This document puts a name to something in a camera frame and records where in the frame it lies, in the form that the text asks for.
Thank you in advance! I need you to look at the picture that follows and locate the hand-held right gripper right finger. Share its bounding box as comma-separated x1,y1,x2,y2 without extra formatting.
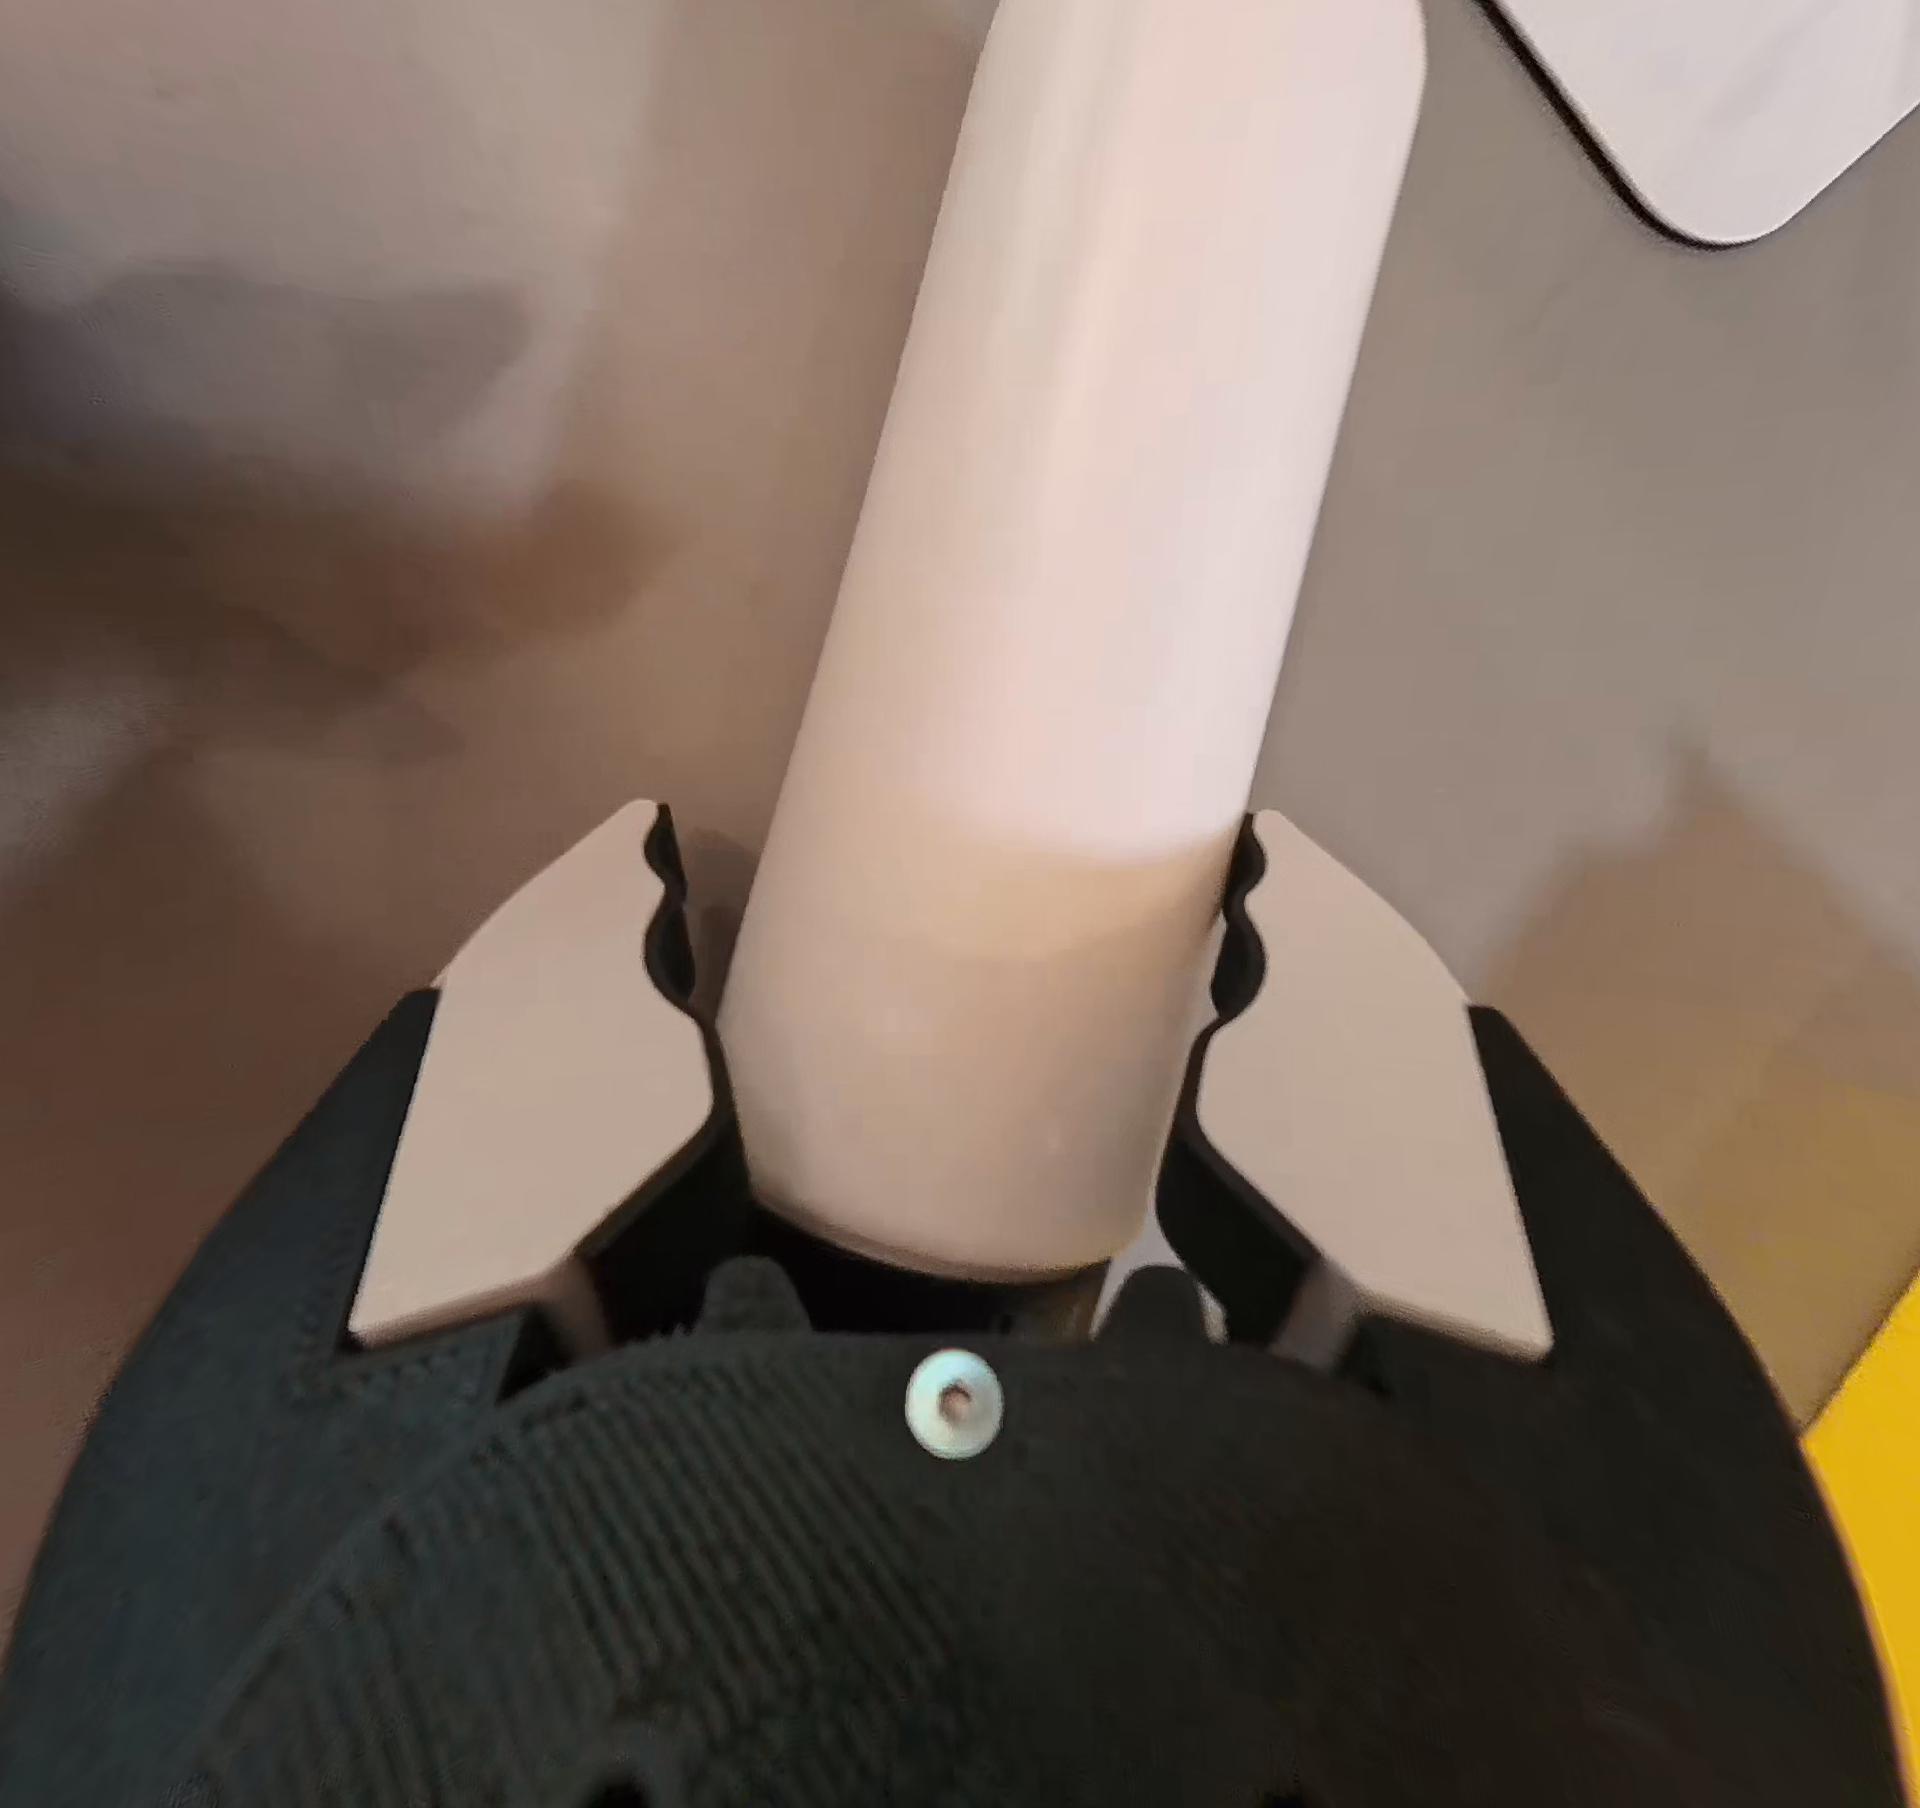
1161,806,1558,1373

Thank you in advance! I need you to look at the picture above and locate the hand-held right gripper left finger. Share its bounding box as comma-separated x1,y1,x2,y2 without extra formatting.
346,797,743,1360

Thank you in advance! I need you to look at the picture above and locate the white water bottle black cap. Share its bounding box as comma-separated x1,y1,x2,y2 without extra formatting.
716,0,1429,1332

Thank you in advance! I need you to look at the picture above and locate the yellow plastic bin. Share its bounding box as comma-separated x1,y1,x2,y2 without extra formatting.
1798,1274,1920,1808

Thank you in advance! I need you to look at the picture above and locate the white metal book stand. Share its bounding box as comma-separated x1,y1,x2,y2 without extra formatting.
1396,0,1920,250

